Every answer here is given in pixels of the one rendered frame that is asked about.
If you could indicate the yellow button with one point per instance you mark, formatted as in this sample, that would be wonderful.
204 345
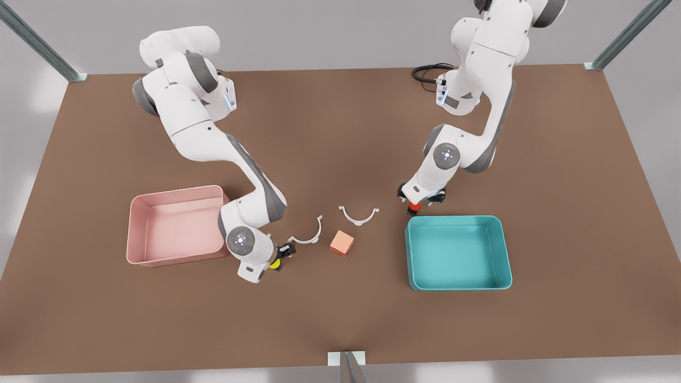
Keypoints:
275 264

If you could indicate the red button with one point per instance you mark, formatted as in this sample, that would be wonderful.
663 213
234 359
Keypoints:
414 207

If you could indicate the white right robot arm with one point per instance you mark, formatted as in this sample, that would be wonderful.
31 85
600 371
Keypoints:
197 133

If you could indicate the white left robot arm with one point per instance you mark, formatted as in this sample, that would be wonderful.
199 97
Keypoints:
479 80

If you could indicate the blue storage box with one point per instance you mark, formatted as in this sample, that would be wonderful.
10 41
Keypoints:
457 252

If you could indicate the pink storage box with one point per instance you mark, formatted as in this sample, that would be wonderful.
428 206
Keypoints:
178 226

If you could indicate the orange cube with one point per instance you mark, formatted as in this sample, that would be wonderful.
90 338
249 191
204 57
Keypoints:
342 242

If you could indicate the white curved bracket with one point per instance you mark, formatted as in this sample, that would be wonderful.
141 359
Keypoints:
358 215
307 234

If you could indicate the silver frame post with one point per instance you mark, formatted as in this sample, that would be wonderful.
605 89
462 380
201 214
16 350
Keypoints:
628 34
348 367
40 42

